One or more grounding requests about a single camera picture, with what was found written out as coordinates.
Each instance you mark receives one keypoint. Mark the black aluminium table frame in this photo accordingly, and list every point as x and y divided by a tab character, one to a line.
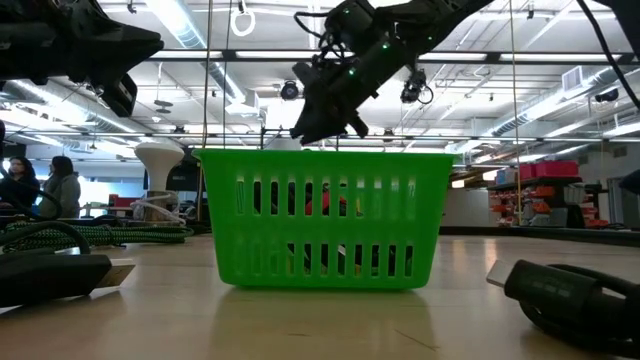
550	234

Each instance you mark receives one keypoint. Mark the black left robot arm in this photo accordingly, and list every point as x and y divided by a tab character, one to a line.
25	40

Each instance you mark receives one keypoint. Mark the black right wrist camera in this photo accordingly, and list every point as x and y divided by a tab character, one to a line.
350	20

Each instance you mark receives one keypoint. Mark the person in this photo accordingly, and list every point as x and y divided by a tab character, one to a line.
20	185
62	192

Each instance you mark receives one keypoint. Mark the black overhead camera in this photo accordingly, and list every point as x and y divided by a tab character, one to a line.
290	91

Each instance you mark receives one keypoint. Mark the black monitor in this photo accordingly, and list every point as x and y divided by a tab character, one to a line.
182	177

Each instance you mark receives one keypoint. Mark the green slotted plastic basket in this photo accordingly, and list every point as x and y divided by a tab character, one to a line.
325	165

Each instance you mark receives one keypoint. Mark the black overhead crossbar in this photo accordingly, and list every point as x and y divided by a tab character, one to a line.
280	55

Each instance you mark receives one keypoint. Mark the shelf with red bins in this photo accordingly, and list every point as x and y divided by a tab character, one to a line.
550	170

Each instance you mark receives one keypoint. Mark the black overhead device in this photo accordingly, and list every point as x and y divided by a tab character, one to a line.
414	87

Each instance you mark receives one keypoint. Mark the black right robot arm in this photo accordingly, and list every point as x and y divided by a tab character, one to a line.
440	20

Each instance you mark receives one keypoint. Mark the white dome table lamp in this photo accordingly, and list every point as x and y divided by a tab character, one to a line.
159	160

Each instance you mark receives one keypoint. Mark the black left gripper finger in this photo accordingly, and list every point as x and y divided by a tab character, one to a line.
105	22
117	50

